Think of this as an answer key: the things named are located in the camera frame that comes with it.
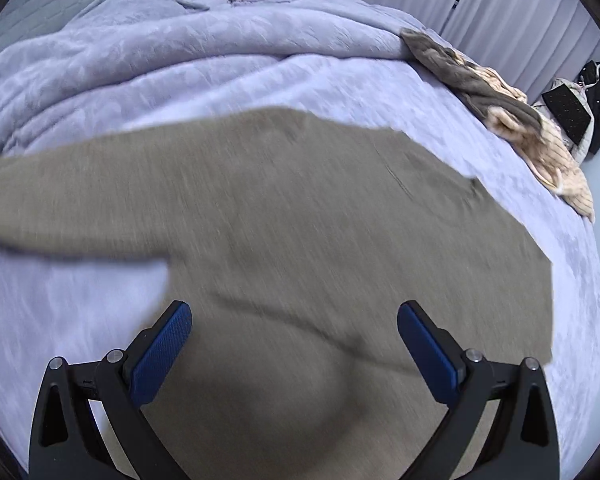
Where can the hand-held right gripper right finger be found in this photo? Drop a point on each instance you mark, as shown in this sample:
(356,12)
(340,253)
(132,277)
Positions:
(427,355)

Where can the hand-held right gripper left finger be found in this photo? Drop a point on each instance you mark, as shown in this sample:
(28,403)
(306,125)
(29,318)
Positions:
(162,350)

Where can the brown fuzzy sweater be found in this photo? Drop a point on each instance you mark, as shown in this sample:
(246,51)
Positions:
(280,210)

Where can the grey and cream clothes pile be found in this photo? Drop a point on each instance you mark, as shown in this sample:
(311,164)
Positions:
(565,170)

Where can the grey quilted headboard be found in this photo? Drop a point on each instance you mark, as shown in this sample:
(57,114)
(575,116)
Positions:
(55,5)

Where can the lavender embossed quilt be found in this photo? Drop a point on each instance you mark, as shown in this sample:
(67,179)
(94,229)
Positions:
(155,45)

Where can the black glitter garment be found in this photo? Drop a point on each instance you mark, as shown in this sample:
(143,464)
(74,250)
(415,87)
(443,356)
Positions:
(567,110)

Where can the grey-brown fleece garment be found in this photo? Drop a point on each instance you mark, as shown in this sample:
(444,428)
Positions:
(455,70)

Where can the lavender plush bed sheet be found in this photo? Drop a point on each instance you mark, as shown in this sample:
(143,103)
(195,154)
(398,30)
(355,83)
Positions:
(330,85)

